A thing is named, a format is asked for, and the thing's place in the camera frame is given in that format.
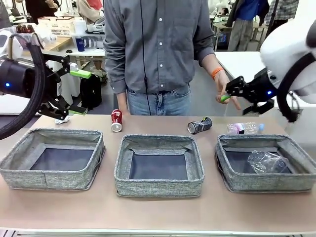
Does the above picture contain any background person in blue top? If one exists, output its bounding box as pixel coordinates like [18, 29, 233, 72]
[227, 0, 270, 52]

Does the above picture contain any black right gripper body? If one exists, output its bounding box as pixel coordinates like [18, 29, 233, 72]
[246, 69, 279, 106]

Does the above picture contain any person in grey shirt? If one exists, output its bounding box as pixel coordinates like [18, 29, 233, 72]
[103, 0, 216, 117]

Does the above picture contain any person's sleeved right forearm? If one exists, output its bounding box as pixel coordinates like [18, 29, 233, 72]
[103, 41, 129, 95]

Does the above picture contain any person's right hand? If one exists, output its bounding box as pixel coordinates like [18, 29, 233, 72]
[117, 93, 130, 116]

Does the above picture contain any black backpack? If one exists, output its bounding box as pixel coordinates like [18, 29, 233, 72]
[79, 73, 103, 111]

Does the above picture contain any aluminium table frame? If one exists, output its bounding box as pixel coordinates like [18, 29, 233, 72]
[0, 228, 316, 237]

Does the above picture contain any person's bare left forearm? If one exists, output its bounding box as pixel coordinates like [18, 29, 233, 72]
[199, 52, 225, 76]

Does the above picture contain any white paper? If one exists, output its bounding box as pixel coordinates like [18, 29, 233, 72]
[53, 116, 72, 125]

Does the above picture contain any crushed red soda can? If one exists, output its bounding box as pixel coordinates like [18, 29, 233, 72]
[110, 109, 124, 133]

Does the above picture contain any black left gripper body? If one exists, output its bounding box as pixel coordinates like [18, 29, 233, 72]
[0, 59, 62, 101]

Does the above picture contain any orange wristwatch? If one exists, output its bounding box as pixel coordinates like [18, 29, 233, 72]
[211, 67, 225, 80]

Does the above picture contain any background person in beige coat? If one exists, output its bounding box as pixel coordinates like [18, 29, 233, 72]
[76, 0, 106, 23]

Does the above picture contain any crushed pink-label plastic bottle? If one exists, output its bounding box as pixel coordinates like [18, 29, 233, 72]
[226, 122, 265, 135]

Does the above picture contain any blue bottle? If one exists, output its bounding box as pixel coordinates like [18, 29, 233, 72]
[75, 35, 86, 52]

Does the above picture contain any striped clear storage container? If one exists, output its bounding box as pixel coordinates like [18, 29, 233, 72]
[82, 34, 106, 49]

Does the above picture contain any crushed black drink can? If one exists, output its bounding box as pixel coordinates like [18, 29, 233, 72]
[187, 117, 213, 135]

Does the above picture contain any background person in dark clothes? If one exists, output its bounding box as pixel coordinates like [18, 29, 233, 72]
[26, 0, 60, 24]

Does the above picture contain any wooden table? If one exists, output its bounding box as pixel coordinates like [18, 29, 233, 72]
[43, 36, 73, 52]

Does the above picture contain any background person in plaid shirt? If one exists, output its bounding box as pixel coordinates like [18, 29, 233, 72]
[264, 0, 301, 33]

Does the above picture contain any clear box with brown bottles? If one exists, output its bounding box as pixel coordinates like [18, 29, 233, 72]
[16, 24, 54, 50]

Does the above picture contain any white background desk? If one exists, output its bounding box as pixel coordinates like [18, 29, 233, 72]
[57, 48, 107, 74]

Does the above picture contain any grey fabric basket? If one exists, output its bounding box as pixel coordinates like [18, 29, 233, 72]
[0, 127, 106, 191]
[214, 133, 316, 194]
[114, 134, 205, 198]

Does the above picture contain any white plastic jug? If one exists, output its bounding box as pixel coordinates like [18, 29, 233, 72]
[74, 19, 87, 35]

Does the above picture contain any person's left hand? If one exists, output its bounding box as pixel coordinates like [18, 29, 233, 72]
[214, 70, 242, 111]

